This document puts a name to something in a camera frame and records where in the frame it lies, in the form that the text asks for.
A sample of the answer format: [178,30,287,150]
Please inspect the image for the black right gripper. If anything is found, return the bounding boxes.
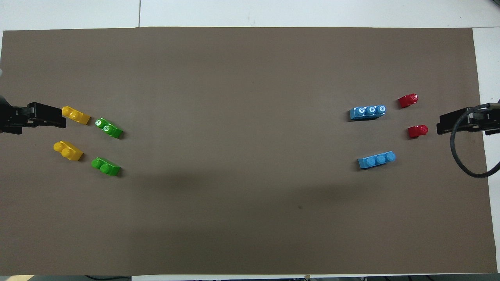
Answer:
[436,102,500,137]

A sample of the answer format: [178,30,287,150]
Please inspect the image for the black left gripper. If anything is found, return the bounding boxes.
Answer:
[0,95,67,135]

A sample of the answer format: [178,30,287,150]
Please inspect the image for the green two-stud block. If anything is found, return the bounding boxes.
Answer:
[91,157,121,177]
[95,117,124,139]

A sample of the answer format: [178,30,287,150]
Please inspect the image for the blue three-stud block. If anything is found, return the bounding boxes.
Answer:
[358,151,396,169]
[349,104,388,121]

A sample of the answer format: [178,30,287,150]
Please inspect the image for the yellow two-stud block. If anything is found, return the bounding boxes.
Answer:
[61,105,91,125]
[53,140,84,162]

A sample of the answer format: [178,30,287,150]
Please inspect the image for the red single-stud block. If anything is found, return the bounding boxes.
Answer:
[398,93,419,109]
[408,124,429,139]

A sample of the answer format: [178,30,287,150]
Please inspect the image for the brown paper table mat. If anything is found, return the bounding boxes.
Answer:
[0,27,498,276]

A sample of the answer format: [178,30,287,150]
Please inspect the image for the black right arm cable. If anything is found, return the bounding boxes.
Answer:
[450,102,500,179]

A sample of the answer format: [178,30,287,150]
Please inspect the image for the black cable below table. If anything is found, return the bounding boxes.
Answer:
[85,275,132,281]

